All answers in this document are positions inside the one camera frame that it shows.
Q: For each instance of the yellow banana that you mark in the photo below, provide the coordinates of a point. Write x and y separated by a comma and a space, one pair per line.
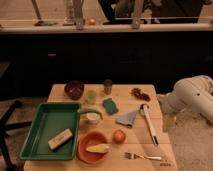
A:
100, 148

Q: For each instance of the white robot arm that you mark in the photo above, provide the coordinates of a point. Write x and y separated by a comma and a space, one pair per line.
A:
195, 93

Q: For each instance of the purple bowl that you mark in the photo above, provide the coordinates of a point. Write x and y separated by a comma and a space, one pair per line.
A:
74, 89

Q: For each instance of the orange bowl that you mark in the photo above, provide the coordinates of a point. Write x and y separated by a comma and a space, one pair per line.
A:
92, 138

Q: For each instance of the small metal cup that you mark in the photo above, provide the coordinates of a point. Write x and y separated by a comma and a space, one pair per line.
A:
107, 86

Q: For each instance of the teal sponge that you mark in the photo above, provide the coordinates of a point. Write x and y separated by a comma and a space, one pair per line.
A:
110, 106

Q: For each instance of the small green cup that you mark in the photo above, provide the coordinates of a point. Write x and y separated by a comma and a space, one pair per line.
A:
91, 97

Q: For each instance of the brown dried chili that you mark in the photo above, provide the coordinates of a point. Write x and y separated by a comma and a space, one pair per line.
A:
138, 94

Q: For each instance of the blue grey cloth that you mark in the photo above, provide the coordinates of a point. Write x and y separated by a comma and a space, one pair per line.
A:
127, 119

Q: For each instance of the wooden table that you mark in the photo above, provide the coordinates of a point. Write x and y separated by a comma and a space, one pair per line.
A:
138, 139

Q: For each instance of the red orange tomato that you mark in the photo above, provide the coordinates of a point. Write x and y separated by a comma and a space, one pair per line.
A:
119, 136

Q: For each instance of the silver fork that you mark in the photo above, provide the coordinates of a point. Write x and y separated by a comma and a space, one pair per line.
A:
136, 156

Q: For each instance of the wooden block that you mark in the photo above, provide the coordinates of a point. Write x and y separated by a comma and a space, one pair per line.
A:
60, 139

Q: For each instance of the green plastic tray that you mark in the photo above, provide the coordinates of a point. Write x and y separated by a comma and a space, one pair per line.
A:
51, 119

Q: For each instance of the black office chair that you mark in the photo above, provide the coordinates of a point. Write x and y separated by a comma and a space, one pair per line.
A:
4, 128

